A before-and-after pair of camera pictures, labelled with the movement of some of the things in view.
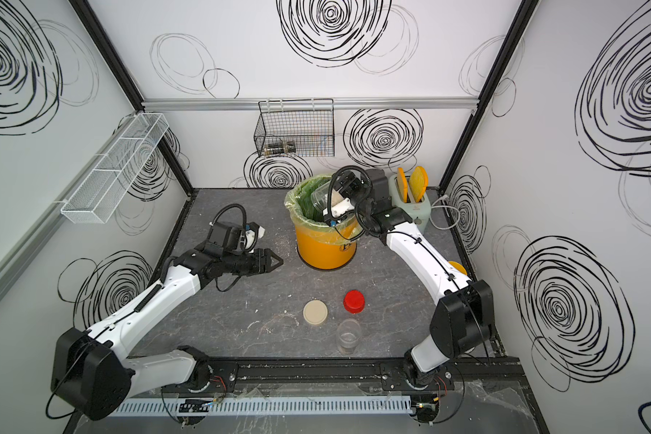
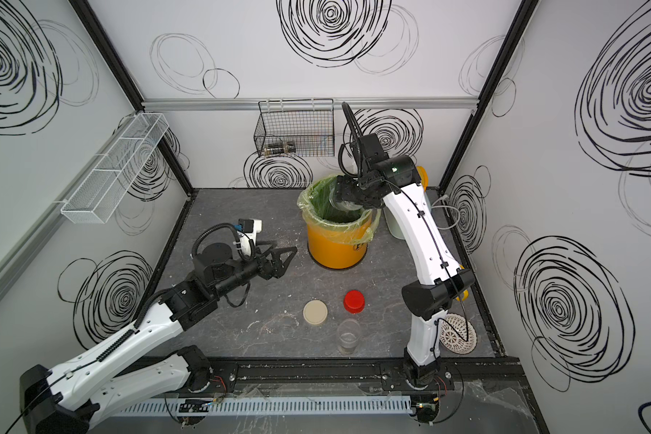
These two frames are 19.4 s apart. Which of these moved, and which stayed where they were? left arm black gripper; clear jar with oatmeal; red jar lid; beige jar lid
Moved: left arm black gripper
Stayed: clear jar with oatmeal; red jar lid; beige jar lid
